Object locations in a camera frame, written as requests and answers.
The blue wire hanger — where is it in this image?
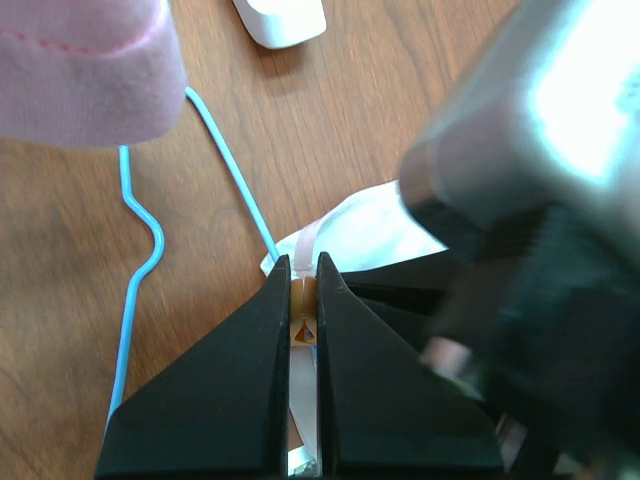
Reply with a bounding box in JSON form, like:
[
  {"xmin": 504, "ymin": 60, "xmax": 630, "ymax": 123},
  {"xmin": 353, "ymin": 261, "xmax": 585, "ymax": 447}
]
[{"xmin": 105, "ymin": 85, "xmax": 281, "ymax": 426}]

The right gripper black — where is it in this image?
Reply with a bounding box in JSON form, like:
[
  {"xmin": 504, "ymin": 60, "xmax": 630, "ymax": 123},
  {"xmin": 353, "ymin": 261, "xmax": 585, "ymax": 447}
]
[{"xmin": 339, "ymin": 206, "xmax": 639, "ymax": 478}]

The pink garment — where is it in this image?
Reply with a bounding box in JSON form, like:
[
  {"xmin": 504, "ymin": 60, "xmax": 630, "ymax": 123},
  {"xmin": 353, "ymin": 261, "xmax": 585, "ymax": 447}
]
[{"xmin": 1, "ymin": 1, "xmax": 187, "ymax": 147}]

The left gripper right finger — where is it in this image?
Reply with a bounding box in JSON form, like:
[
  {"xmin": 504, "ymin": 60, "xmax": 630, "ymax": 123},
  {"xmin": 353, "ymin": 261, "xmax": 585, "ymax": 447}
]
[{"xmin": 317, "ymin": 253, "xmax": 503, "ymax": 478}]

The clothes rack with white feet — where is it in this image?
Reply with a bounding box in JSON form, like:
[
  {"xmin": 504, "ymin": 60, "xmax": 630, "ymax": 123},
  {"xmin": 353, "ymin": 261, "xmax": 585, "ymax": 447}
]
[{"xmin": 232, "ymin": 0, "xmax": 327, "ymax": 50}]

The white pink-trimmed underwear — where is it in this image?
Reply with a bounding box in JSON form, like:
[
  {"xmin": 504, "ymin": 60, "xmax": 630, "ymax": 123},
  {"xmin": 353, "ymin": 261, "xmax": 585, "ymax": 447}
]
[{"xmin": 259, "ymin": 181, "xmax": 446, "ymax": 476}]

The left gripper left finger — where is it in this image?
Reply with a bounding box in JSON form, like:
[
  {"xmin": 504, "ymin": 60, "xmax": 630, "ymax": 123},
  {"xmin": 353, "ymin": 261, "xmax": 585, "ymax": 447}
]
[{"xmin": 95, "ymin": 257, "xmax": 290, "ymax": 478}]

